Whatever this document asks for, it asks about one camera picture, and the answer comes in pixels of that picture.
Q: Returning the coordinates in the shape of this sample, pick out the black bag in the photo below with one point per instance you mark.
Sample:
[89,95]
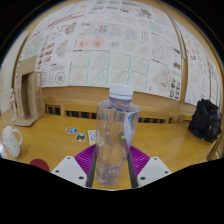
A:
[205,121]

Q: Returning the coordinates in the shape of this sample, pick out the wooden chair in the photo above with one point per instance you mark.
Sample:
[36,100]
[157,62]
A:
[218,150]

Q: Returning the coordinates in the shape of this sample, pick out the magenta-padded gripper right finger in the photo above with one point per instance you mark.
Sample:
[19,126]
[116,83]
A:
[153,168]

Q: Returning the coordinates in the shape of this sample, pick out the clear plastic water bottle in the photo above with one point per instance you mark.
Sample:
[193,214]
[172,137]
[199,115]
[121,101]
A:
[116,133]

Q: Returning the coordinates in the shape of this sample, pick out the printed paper posters group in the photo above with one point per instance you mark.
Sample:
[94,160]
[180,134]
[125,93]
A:
[110,50]

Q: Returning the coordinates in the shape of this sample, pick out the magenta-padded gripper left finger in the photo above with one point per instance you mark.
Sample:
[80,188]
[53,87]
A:
[71,168]

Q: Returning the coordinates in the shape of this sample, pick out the white printed card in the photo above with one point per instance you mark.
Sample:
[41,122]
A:
[92,136]

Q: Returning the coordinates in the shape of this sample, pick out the white ceramic mug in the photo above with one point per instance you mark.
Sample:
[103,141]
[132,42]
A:
[10,141]

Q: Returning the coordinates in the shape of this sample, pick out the brown cardboard box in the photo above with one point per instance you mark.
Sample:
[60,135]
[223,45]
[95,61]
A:
[31,96]

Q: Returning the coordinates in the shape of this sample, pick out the round dark picture sticker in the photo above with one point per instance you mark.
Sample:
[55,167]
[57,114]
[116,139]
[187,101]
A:
[80,136]

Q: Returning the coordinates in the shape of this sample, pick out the round blue orange sticker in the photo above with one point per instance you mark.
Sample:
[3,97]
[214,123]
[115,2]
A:
[71,130]

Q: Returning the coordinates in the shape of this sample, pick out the flat round red coaster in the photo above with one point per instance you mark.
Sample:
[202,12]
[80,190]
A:
[39,164]

